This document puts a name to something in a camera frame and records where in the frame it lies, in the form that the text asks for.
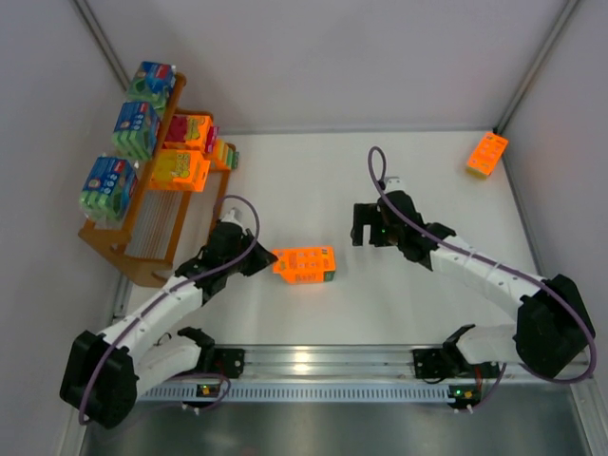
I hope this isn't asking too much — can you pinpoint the orange box back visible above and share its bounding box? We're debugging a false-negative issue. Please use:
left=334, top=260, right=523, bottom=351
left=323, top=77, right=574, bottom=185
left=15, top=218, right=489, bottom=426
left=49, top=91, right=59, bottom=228
left=273, top=245, right=336, bottom=285

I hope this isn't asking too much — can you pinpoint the orange green box yellow sponge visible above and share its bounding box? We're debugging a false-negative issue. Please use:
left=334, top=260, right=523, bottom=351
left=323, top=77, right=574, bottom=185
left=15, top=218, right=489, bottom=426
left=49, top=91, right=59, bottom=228
left=210, top=139, right=239, bottom=171

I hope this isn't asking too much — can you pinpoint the pink scrubber sponge box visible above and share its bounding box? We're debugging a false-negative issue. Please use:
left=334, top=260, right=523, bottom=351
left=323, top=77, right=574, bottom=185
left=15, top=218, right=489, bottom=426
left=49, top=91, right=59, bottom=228
left=163, top=114, right=219, bottom=155

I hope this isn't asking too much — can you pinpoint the blue green sponge pack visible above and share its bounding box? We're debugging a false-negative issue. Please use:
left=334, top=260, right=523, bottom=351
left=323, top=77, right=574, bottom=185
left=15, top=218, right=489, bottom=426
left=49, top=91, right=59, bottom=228
left=79, top=156, right=139, bottom=222
left=111, top=102, right=160, bottom=162
left=126, top=61, right=176, bottom=118

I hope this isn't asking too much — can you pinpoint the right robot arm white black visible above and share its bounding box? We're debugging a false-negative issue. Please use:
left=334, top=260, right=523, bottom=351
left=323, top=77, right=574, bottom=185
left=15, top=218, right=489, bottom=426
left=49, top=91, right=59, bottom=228
left=351, top=190, right=597, bottom=382

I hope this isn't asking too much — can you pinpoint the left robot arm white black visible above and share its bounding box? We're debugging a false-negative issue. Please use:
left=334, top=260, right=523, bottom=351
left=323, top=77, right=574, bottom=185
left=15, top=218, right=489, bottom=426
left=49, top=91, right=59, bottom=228
left=60, top=221, right=277, bottom=429

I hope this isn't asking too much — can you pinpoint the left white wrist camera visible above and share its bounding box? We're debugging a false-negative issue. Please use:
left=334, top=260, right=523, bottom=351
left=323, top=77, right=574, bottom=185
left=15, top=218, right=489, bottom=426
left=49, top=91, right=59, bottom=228
left=219, top=207, right=244, bottom=229

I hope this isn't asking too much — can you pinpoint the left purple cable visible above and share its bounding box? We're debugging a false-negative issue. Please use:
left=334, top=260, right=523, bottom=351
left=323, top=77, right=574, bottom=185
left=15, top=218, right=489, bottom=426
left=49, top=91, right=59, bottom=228
left=78, top=194, right=261, bottom=426

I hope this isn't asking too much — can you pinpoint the purple cable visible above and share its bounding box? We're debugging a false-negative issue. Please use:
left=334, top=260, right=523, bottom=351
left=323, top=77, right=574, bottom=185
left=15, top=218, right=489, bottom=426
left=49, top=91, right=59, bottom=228
left=368, top=145, right=598, bottom=413
left=78, top=194, right=261, bottom=426

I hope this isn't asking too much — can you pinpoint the orange three-tier wire shelf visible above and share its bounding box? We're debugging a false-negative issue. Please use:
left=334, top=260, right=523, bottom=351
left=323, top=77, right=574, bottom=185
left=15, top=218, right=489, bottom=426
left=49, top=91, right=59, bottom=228
left=78, top=72, right=204, bottom=288

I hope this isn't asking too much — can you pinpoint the aluminium mounting rail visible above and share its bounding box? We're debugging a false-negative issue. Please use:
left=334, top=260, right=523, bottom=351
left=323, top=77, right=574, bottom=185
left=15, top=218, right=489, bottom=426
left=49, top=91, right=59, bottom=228
left=132, top=345, right=595, bottom=381

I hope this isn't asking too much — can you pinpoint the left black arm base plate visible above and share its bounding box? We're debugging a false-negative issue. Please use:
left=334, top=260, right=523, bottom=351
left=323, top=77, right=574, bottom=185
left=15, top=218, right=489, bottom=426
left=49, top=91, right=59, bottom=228
left=190, top=348, right=245, bottom=379

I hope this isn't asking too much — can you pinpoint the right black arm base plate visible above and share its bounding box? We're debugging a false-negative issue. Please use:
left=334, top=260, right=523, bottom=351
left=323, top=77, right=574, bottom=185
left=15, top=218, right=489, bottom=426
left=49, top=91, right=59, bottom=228
left=412, top=348, right=500, bottom=380

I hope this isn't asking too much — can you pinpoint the slotted grey cable duct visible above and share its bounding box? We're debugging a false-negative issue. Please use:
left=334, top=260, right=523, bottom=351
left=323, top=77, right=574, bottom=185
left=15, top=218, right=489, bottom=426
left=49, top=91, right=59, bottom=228
left=141, top=382, right=477, bottom=404

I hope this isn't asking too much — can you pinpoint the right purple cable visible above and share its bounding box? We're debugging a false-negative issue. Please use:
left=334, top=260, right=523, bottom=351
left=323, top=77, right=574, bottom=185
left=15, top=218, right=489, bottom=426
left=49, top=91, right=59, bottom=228
left=368, top=145, right=598, bottom=413

